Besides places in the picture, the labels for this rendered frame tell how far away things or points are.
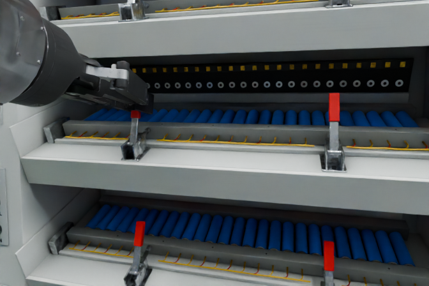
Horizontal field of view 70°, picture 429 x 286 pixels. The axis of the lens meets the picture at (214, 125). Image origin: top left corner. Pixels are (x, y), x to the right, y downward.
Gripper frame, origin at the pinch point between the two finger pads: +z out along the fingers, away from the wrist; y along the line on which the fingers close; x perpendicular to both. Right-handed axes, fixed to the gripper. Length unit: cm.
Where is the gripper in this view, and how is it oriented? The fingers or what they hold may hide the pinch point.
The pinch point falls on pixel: (133, 100)
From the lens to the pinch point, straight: 44.7
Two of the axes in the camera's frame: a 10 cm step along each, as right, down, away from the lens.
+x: 0.5, -9.9, 1.0
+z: 2.4, 1.1, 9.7
